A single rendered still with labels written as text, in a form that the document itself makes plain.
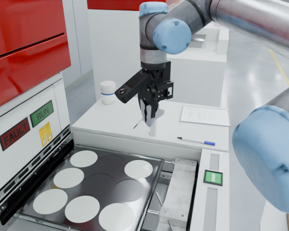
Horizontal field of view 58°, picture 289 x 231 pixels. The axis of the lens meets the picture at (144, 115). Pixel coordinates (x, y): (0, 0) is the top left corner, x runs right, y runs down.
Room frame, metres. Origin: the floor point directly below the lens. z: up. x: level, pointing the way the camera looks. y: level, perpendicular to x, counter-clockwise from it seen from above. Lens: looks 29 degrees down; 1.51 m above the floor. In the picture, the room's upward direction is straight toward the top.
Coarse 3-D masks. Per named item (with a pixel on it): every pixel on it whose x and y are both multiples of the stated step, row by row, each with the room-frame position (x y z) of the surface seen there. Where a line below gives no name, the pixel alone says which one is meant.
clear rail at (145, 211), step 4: (164, 160) 0.77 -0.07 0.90; (160, 164) 0.74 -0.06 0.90; (160, 168) 0.72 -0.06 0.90; (160, 172) 0.70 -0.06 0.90; (156, 176) 0.68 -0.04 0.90; (156, 180) 0.66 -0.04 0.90; (152, 184) 0.64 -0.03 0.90; (156, 184) 0.64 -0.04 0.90; (152, 188) 0.62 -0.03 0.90; (152, 192) 0.60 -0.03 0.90; (148, 196) 0.59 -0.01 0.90; (152, 196) 0.59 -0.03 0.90; (148, 200) 0.57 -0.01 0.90; (148, 204) 0.56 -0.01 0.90; (144, 208) 0.54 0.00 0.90; (148, 208) 0.54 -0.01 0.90; (144, 212) 0.53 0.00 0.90; (144, 216) 0.51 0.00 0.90; (140, 224) 0.48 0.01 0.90; (140, 228) 0.47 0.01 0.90
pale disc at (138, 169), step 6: (132, 162) 0.76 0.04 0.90; (138, 162) 0.76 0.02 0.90; (144, 162) 0.76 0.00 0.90; (126, 168) 0.72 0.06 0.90; (132, 168) 0.72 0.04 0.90; (138, 168) 0.72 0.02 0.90; (144, 168) 0.72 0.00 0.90; (150, 168) 0.72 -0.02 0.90; (132, 174) 0.69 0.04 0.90; (138, 174) 0.69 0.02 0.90; (144, 174) 0.69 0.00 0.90
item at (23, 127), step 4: (20, 124) 0.67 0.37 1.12; (24, 124) 0.68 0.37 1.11; (16, 128) 0.65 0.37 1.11; (20, 128) 0.66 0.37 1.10; (24, 128) 0.68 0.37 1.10; (28, 128) 0.69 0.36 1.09; (8, 132) 0.62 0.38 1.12; (12, 132) 0.63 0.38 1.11; (16, 132) 0.64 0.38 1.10; (20, 132) 0.66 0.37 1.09; (24, 132) 0.67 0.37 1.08; (4, 136) 0.60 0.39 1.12; (8, 136) 0.61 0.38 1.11; (12, 136) 0.63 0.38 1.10; (16, 136) 0.64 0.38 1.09; (20, 136) 0.65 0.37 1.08; (4, 140) 0.60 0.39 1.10; (8, 140) 0.61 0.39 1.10; (12, 140) 0.62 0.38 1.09; (4, 144) 0.59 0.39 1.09; (8, 144) 0.61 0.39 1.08; (4, 148) 0.59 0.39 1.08
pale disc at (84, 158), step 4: (80, 152) 0.82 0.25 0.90; (84, 152) 0.82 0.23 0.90; (88, 152) 0.82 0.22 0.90; (92, 152) 0.82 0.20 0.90; (72, 156) 0.79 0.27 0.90; (76, 156) 0.79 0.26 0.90; (80, 156) 0.79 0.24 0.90; (84, 156) 0.79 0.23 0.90; (88, 156) 0.79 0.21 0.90; (92, 156) 0.79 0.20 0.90; (96, 156) 0.79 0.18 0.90; (72, 160) 0.77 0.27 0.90; (76, 160) 0.77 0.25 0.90; (80, 160) 0.77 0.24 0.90; (84, 160) 0.77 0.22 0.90; (88, 160) 0.77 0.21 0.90; (92, 160) 0.77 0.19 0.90; (72, 164) 0.75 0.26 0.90; (76, 164) 0.75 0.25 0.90; (80, 164) 0.75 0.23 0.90; (84, 164) 0.75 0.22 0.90; (88, 164) 0.75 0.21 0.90
